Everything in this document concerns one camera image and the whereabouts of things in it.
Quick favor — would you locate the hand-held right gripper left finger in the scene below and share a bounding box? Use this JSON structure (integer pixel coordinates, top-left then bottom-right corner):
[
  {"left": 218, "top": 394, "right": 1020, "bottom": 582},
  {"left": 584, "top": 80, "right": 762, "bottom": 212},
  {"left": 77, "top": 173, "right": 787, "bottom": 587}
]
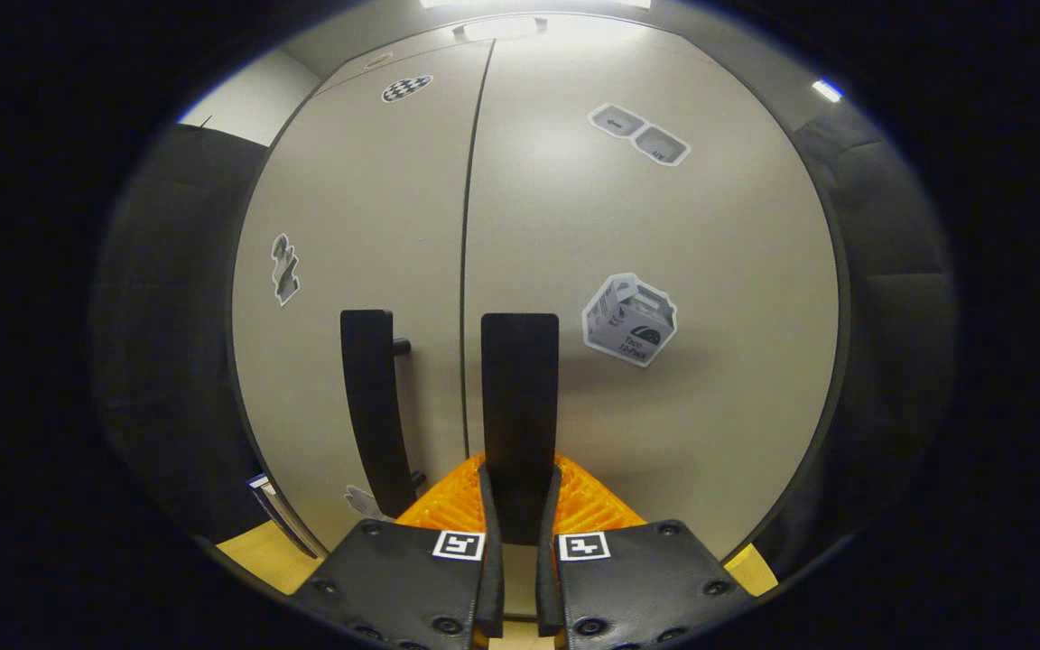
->
[{"left": 290, "top": 454, "right": 505, "bottom": 650}]

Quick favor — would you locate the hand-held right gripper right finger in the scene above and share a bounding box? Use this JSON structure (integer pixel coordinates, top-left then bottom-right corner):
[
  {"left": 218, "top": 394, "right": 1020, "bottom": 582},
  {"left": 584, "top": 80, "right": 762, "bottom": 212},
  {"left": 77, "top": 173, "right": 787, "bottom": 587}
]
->
[{"left": 535, "top": 454, "right": 756, "bottom": 650}]

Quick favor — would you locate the grey shoe cabinet door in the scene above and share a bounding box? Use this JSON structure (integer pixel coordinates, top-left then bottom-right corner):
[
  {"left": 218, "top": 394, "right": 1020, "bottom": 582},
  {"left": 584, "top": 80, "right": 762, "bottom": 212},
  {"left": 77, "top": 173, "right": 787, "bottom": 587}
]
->
[
  {"left": 231, "top": 41, "right": 494, "bottom": 552},
  {"left": 461, "top": 14, "right": 846, "bottom": 624}
]

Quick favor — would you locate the grey double-door shoe cabinet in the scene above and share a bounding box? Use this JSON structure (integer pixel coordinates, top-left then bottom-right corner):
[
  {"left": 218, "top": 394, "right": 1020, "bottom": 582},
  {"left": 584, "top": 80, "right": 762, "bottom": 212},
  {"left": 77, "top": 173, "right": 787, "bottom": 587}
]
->
[{"left": 229, "top": 5, "right": 853, "bottom": 624}]

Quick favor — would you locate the grey cabinet drawer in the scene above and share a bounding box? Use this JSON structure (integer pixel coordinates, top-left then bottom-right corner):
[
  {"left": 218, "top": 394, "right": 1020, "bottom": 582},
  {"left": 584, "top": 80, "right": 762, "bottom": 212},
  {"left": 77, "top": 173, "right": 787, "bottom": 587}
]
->
[{"left": 312, "top": 7, "right": 665, "bottom": 91}]

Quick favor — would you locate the white book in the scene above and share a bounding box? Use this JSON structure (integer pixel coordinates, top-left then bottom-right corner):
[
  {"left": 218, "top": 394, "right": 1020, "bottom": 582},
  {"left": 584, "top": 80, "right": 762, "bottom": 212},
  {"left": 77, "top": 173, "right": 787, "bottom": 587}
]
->
[{"left": 258, "top": 483, "right": 327, "bottom": 559}]

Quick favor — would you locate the blue book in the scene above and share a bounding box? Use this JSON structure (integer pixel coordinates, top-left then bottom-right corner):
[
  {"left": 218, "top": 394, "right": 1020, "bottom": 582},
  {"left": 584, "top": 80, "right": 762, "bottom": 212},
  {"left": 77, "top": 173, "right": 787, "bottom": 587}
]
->
[{"left": 247, "top": 472, "right": 304, "bottom": 543}]

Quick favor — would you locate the ceiling light panel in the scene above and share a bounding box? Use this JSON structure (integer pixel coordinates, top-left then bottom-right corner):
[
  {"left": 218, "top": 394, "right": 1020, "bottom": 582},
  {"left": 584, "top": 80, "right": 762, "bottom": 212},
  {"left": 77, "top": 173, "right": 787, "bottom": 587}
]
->
[{"left": 419, "top": 0, "right": 654, "bottom": 10}]

